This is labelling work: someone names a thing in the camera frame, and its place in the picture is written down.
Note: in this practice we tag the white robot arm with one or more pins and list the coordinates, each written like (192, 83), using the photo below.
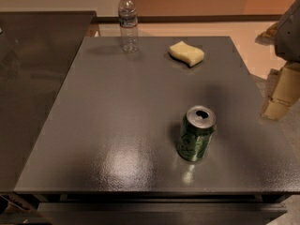
(287, 36)

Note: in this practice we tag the green soda can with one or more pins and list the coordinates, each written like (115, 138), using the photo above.
(198, 125)

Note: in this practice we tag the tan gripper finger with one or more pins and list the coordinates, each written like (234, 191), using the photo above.
(282, 91)

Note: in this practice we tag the clear plastic water bottle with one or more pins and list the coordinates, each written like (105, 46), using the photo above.
(128, 21)

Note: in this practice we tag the yellow sponge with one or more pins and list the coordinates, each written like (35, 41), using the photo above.
(186, 53)

